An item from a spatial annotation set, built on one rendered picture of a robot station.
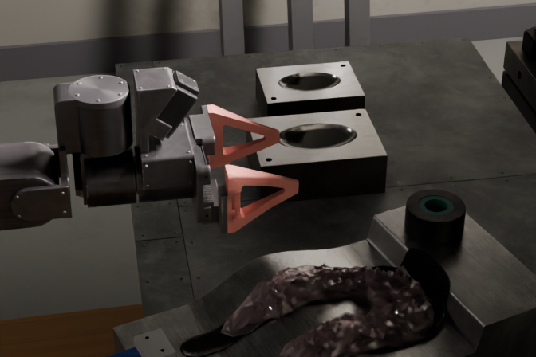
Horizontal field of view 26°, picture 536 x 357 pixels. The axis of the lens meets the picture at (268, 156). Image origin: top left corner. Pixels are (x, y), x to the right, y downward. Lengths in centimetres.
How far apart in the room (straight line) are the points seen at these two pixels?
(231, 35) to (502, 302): 199
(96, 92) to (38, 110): 265
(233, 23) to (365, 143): 153
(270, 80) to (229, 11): 129
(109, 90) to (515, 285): 64
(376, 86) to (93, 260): 116
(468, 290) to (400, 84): 75
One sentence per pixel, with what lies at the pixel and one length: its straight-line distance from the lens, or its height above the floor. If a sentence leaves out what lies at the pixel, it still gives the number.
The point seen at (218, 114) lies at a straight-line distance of 119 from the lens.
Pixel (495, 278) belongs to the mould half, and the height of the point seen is 91.
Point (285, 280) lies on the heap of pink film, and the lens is 147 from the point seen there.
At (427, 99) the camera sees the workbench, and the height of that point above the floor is 80.
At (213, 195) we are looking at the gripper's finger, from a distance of 114.
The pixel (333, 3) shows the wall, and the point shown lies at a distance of 397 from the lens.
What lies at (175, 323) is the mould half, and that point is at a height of 85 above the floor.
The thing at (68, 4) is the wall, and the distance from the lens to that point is 384.
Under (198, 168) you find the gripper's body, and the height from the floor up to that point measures 123.
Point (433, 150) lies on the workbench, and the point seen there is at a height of 80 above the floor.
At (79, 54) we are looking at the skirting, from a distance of 390.
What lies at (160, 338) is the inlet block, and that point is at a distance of 144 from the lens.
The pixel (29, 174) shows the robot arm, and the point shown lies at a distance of 111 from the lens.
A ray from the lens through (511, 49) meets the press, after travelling 236.
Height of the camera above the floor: 182
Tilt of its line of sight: 32 degrees down
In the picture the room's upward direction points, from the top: straight up
